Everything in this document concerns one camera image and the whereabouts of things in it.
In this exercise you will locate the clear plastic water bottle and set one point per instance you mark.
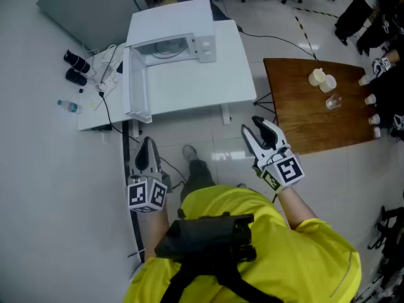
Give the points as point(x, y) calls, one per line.
point(71, 106)

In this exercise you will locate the white table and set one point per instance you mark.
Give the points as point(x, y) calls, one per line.
point(205, 84)

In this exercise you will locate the brown wooden table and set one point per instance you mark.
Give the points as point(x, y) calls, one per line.
point(315, 125)

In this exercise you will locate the black cylindrical lens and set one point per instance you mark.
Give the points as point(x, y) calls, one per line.
point(77, 62)
point(75, 77)

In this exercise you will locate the black equipment stand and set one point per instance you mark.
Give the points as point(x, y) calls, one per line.
point(389, 241)

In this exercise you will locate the white mug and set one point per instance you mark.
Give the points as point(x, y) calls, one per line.
point(328, 83)

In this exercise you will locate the person's right forearm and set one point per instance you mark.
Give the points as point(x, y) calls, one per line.
point(295, 207)

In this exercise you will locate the clear glass cup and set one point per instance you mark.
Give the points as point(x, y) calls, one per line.
point(334, 102)

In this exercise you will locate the cream mug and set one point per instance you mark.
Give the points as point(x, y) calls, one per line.
point(316, 77)

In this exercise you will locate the small paper cup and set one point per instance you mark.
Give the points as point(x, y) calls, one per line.
point(374, 119)
point(364, 80)
point(370, 99)

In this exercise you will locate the dark blue cloth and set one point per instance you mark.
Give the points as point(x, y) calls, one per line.
point(120, 67)

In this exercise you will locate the white microwave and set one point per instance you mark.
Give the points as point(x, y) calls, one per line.
point(170, 17)

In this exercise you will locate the person's yellow shirt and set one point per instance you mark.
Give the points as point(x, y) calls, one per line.
point(300, 264)

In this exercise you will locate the black wooden table legs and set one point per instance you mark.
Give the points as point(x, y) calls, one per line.
point(266, 101)

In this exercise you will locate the black chest-mounted device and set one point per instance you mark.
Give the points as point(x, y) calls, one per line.
point(202, 235)

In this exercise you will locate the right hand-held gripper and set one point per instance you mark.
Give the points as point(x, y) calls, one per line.
point(285, 170)

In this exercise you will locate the grey metal panel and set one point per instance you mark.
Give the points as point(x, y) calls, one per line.
point(91, 8)

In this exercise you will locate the person's dark trouser leg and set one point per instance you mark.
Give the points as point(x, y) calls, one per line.
point(197, 175)

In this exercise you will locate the yellow black floor tape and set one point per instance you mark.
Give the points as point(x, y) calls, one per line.
point(315, 11)
point(305, 35)

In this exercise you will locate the person's grey shoe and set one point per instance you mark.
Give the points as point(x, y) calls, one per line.
point(190, 153)

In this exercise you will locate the person's left forearm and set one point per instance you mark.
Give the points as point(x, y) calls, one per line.
point(156, 232)

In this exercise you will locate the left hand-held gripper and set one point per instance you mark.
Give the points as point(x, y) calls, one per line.
point(146, 194)

